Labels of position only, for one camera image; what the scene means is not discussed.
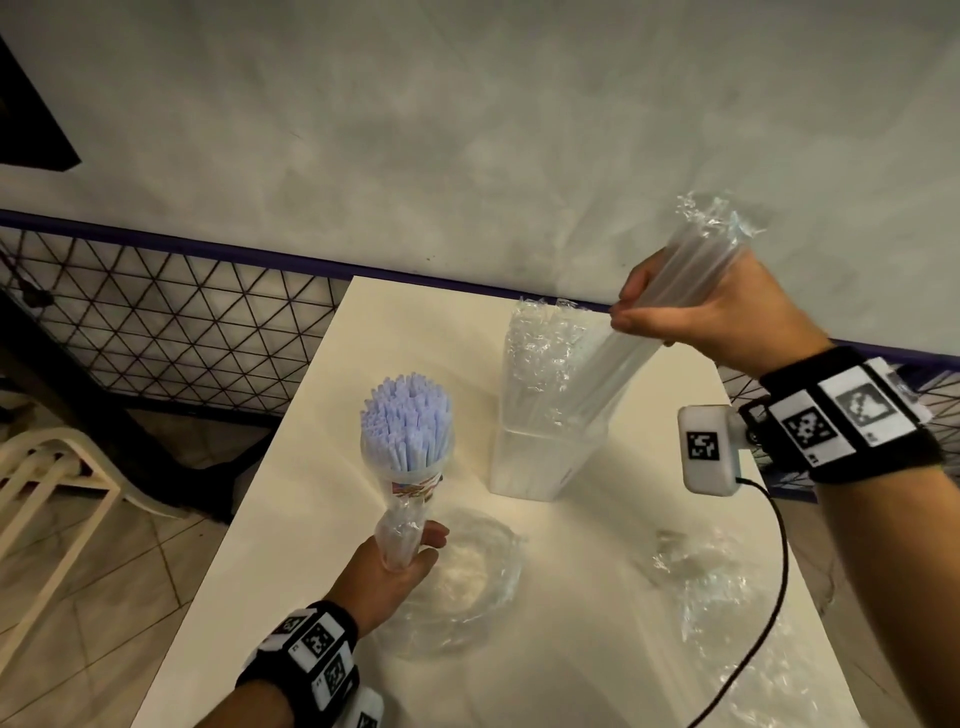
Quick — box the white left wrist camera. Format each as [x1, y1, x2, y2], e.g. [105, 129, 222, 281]
[337, 686, 385, 728]

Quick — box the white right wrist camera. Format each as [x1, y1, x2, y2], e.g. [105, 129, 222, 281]
[677, 404, 751, 498]

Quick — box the small bunch of blue straws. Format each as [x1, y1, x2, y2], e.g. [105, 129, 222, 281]
[359, 373, 454, 474]

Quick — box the person's right hand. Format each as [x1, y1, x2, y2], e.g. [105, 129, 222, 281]
[609, 247, 834, 380]

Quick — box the black right wristband with markers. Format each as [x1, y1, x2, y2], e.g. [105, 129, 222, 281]
[738, 346, 946, 485]

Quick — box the person's left forearm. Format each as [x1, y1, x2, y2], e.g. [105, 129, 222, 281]
[194, 678, 298, 728]

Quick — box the round clear plastic cup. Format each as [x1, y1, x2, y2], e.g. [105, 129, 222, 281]
[361, 431, 455, 505]

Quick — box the white plastic chair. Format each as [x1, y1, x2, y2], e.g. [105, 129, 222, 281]
[0, 427, 189, 676]

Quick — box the black hanging power cable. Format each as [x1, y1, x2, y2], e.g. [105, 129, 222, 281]
[0, 247, 55, 309]

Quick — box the black wall screen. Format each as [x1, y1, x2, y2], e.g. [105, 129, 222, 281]
[0, 33, 82, 172]

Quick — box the pack of clear straws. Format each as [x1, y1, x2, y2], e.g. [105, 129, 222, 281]
[371, 494, 526, 661]

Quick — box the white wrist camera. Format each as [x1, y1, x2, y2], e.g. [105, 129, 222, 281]
[677, 404, 751, 498]
[337, 686, 385, 728]

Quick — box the clear plastic wrap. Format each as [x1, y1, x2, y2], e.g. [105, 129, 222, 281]
[633, 528, 864, 728]

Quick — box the purple framed wire mesh fence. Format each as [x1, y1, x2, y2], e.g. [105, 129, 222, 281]
[0, 209, 960, 500]

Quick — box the person's left hand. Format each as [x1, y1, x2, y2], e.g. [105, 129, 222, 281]
[323, 519, 451, 639]

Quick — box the black right camera cable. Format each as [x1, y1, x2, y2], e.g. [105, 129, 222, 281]
[686, 476, 791, 728]

